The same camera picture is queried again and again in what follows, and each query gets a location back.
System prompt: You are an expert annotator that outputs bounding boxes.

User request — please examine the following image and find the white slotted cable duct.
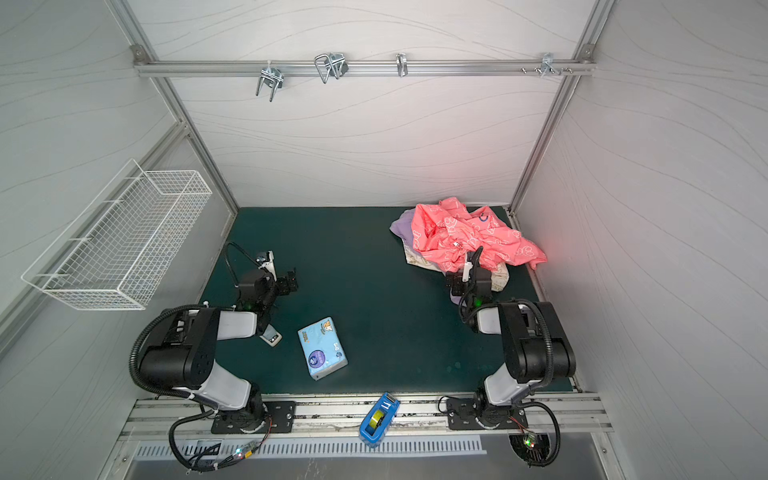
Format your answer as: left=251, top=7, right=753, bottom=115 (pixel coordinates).
left=134, top=435, right=487, bottom=461

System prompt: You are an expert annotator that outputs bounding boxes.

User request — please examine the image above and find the blue tape dispenser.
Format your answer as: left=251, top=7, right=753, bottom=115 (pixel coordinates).
left=359, top=393, right=401, bottom=448

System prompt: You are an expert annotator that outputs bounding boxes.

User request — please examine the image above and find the left black corrugated cable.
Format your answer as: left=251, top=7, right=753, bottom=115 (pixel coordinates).
left=167, top=407, right=271, bottom=474

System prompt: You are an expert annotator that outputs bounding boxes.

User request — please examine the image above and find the white wire basket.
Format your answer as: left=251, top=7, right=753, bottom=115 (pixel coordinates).
left=21, top=160, right=212, bottom=311

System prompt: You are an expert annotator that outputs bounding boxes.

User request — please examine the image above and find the purple cloth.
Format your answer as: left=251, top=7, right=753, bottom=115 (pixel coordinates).
left=389, top=208, right=415, bottom=248

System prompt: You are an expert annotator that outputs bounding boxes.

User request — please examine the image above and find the metal hook bracket right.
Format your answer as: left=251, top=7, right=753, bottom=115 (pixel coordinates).
left=520, top=53, right=573, bottom=78

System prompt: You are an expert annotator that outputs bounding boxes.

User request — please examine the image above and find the beige patterned cloth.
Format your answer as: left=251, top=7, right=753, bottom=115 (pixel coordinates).
left=403, top=244, right=509, bottom=292

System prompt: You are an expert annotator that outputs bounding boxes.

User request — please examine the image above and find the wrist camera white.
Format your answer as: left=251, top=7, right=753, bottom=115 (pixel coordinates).
left=255, top=250, right=277, bottom=280
left=461, top=261, right=473, bottom=283

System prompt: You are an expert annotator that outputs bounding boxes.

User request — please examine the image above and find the aluminium front rail base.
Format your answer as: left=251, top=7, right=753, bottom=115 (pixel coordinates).
left=118, top=392, right=614, bottom=441

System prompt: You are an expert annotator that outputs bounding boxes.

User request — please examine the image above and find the metal u-bolt clamp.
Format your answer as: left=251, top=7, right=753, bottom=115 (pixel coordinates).
left=314, top=52, right=349, bottom=84
left=255, top=66, right=284, bottom=102

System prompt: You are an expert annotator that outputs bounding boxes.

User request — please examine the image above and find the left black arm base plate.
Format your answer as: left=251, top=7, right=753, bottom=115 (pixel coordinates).
left=211, top=401, right=297, bottom=435

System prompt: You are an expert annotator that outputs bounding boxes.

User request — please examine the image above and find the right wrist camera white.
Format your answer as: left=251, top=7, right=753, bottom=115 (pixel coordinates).
left=461, top=261, right=473, bottom=283

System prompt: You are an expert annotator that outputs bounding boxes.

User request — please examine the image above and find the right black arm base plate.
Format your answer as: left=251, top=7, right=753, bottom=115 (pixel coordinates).
left=437, top=396, right=528, bottom=431

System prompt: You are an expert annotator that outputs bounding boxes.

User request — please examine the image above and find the black corrugated cable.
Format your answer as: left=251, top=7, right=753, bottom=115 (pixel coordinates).
left=508, top=400, right=562, bottom=468
left=167, top=407, right=271, bottom=474

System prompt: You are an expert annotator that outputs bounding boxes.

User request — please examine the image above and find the small grey white device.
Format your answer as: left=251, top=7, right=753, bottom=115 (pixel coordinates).
left=260, top=325, right=282, bottom=347

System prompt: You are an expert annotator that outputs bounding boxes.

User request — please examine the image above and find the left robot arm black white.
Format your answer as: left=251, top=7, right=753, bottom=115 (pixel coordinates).
left=128, top=267, right=298, bottom=420

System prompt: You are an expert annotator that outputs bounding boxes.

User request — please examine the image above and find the right black corrugated cable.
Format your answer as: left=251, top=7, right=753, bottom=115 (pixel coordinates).
left=508, top=400, right=562, bottom=468

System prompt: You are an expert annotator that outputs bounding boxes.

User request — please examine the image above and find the metal U-bolt clamp left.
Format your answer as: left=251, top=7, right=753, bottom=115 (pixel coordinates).
left=255, top=66, right=284, bottom=102

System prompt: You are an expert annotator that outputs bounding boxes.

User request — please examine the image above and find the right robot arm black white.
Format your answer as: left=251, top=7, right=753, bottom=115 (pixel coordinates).
left=446, top=266, right=577, bottom=418

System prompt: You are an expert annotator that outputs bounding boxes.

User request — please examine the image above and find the small metal ring bracket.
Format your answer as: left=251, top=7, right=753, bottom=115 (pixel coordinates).
left=395, top=53, right=408, bottom=78

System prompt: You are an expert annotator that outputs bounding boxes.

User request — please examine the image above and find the metal U-bolt clamp middle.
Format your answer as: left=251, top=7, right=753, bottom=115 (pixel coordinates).
left=314, top=52, right=349, bottom=84

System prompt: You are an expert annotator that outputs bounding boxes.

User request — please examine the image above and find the aluminium top rail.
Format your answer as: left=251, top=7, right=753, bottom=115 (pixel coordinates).
left=134, top=57, right=597, bottom=78

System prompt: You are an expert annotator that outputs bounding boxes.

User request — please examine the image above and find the light blue tissue pack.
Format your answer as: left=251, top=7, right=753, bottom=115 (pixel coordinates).
left=298, top=317, right=348, bottom=381

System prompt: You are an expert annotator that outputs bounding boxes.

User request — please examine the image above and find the pink patterned cloth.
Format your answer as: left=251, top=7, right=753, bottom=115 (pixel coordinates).
left=411, top=197, right=548, bottom=272

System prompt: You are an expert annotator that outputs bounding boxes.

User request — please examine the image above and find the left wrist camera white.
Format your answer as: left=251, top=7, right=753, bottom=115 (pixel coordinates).
left=255, top=250, right=277, bottom=280

